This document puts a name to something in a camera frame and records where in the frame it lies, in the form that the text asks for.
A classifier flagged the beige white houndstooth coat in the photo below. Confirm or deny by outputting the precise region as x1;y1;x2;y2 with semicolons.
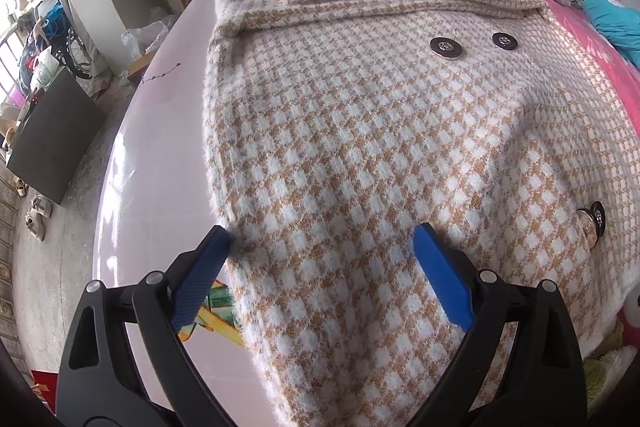
202;0;640;427

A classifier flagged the dark cabinet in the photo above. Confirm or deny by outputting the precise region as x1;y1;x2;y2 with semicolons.
5;68;108;206

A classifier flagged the white plastic bag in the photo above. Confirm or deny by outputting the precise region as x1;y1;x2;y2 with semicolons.
121;21;171;58

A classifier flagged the teal cloth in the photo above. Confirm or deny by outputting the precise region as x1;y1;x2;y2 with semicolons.
581;0;640;70

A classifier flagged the wheelchair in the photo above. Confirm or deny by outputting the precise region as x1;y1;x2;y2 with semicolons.
42;4;98;80

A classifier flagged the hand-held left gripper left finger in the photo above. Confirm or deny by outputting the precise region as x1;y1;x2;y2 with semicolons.
55;225;238;427

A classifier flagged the pink floral blanket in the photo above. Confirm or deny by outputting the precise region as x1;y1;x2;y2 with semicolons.
432;0;640;350

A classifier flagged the small wooden stool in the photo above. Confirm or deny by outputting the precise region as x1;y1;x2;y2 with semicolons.
127;52;158;82

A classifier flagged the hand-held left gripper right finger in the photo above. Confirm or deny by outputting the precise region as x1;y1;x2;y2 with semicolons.
407;222;587;427

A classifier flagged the red paper bag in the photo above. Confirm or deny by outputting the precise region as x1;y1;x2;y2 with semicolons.
30;369;63;408

